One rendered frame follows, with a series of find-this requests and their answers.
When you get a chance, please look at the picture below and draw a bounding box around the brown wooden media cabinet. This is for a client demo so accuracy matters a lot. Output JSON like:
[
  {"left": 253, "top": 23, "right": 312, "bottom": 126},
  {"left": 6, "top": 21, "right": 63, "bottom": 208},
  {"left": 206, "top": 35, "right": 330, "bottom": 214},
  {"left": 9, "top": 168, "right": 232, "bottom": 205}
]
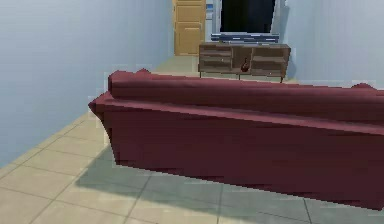
[{"left": 198, "top": 42, "right": 292, "bottom": 84}]

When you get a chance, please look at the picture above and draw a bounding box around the black television set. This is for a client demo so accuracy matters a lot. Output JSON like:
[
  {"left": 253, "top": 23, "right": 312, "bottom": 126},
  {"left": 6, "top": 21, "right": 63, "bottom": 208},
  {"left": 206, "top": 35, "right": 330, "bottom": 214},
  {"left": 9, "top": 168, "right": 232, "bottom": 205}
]
[{"left": 210, "top": 0, "right": 287, "bottom": 45}]

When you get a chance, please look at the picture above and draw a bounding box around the tan wooden room door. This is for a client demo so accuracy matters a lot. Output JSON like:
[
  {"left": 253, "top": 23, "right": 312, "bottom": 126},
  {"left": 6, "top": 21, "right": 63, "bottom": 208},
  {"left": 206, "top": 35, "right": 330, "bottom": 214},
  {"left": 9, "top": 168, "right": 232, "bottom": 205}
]
[{"left": 172, "top": 0, "right": 207, "bottom": 57}]

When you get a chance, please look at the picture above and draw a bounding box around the dark red sofa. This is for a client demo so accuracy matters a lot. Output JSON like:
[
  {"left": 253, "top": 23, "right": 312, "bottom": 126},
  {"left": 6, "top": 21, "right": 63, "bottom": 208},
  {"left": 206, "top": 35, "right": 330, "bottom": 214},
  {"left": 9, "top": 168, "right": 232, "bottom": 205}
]
[{"left": 88, "top": 68, "right": 384, "bottom": 212}]

